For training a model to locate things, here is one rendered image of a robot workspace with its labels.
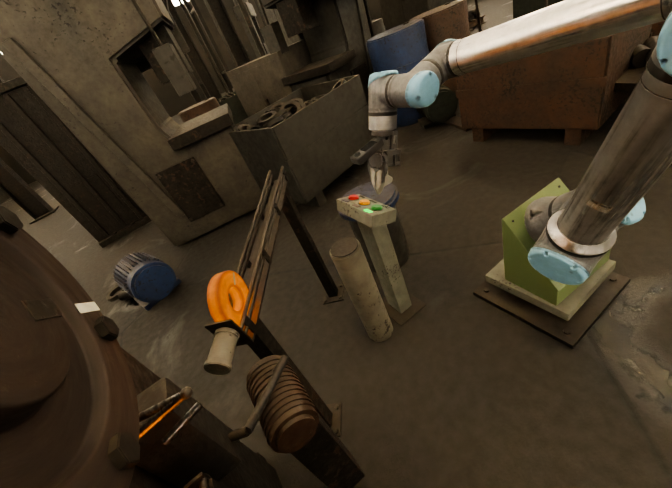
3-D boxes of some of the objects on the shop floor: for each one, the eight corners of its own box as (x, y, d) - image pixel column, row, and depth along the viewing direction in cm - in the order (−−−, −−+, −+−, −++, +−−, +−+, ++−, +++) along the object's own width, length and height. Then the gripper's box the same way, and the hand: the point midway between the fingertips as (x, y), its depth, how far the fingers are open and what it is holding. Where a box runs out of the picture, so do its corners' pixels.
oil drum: (411, 129, 323) (390, 34, 275) (376, 126, 370) (353, 44, 322) (450, 105, 340) (437, 11, 291) (412, 105, 387) (395, 23, 338)
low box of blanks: (639, 98, 219) (661, -13, 183) (597, 147, 192) (613, 28, 156) (506, 105, 289) (503, 25, 253) (461, 141, 262) (451, 58, 226)
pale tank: (223, 126, 781) (84, -122, 535) (216, 124, 854) (90, -95, 608) (254, 110, 807) (135, -134, 561) (245, 110, 879) (135, -107, 633)
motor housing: (342, 513, 95) (260, 445, 66) (310, 450, 112) (234, 373, 83) (374, 481, 98) (310, 403, 69) (338, 424, 116) (275, 342, 87)
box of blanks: (312, 215, 252) (269, 124, 209) (259, 203, 309) (216, 130, 267) (383, 153, 300) (359, 69, 258) (325, 153, 358) (298, 84, 315)
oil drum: (451, 107, 335) (438, 11, 286) (412, 106, 382) (395, 24, 333) (487, 84, 351) (480, -10, 302) (445, 86, 398) (434, 5, 349)
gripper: (403, 129, 99) (401, 193, 108) (385, 128, 106) (384, 187, 115) (382, 132, 95) (381, 198, 104) (365, 130, 102) (366, 192, 111)
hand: (376, 191), depth 108 cm, fingers closed
